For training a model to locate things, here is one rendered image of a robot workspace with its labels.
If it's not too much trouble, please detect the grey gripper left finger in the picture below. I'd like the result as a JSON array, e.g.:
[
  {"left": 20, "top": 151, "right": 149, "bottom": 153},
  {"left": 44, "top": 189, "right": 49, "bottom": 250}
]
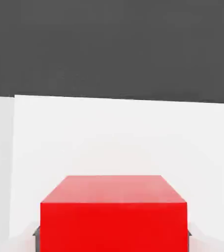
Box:
[{"left": 6, "top": 221, "right": 41, "bottom": 252}]

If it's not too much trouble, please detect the small red cube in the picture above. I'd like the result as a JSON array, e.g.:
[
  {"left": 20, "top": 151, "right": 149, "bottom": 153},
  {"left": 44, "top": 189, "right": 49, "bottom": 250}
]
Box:
[{"left": 40, "top": 175, "right": 189, "bottom": 252}]

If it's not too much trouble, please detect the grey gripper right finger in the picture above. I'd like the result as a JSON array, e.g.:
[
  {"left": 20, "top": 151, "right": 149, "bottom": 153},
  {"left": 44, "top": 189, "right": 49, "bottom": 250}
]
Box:
[{"left": 187, "top": 221, "right": 223, "bottom": 252}]

